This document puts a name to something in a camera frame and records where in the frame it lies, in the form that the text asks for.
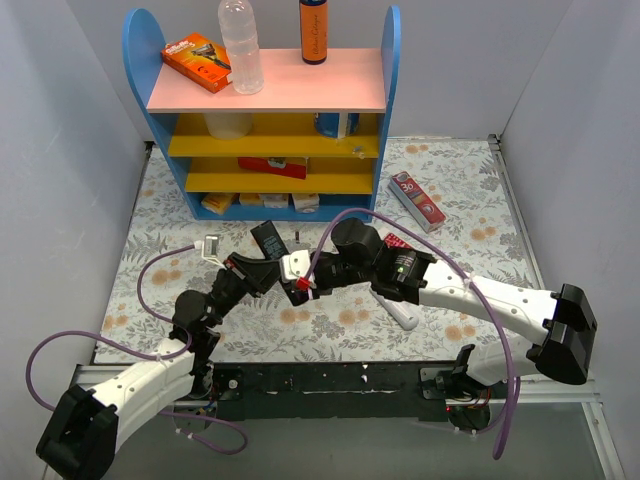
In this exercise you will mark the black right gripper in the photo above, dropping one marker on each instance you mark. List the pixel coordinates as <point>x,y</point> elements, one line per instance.
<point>317,270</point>

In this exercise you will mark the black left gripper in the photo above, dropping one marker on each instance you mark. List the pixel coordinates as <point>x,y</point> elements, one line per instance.
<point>239,269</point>

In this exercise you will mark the black tv remote control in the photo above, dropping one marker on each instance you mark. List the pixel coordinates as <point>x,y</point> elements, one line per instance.
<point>269,241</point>

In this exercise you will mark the white and red remote control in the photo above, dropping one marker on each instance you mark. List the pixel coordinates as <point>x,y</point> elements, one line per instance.
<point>400,312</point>

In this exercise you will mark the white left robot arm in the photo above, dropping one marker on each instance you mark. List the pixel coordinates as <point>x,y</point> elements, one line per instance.
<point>88,426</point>

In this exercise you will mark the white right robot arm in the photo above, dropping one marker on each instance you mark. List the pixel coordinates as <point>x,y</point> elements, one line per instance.
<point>545,332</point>

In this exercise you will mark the white orange soap box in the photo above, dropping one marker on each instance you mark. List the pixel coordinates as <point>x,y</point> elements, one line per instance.
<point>275,201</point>

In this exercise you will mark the yellow orange box on shelf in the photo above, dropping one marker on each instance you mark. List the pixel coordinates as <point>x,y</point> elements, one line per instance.
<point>218,203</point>

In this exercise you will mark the red box on shelf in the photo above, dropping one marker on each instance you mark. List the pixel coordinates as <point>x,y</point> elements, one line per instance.
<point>282,166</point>

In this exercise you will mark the blue and yellow shelf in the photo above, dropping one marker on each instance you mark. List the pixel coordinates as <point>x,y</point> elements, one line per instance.
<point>345,173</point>

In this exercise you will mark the white cup on shelf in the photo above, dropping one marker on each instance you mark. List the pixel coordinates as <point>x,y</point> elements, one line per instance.
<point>228,126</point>

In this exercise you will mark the red toothpaste box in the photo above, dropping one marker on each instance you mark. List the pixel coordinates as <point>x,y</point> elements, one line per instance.
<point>420,206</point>

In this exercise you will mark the blue white box on shelf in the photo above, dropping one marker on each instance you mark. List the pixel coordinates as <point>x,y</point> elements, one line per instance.
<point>336,125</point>

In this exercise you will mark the orange razor box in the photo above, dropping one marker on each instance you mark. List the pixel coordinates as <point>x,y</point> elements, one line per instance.
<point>200,60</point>

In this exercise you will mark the clear plastic bottle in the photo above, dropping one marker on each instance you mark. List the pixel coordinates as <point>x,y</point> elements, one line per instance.
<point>240,38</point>

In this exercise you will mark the orange cologne bottle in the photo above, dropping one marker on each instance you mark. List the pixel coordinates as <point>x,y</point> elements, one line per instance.
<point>314,31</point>

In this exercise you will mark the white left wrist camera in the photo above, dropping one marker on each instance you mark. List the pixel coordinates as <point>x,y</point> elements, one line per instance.
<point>208,248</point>

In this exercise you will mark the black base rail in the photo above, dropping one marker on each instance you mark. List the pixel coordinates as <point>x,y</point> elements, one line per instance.
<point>421,390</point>

